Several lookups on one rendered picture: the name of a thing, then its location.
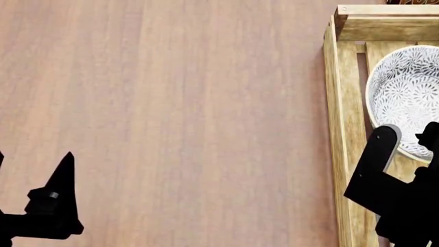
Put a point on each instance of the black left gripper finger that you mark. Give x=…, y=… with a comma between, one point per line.
x=65, y=180
x=1, y=159

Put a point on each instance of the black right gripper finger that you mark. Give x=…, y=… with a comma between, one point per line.
x=430, y=139
x=374, y=169

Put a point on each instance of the white floral patterned bowl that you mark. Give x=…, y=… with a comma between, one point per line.
x=408, y=90

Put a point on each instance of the light wooden slatted tray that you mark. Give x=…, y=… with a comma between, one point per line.
x=346, y=108

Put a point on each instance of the dark brown patterned object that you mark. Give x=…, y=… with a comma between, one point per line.
x=411, y=1

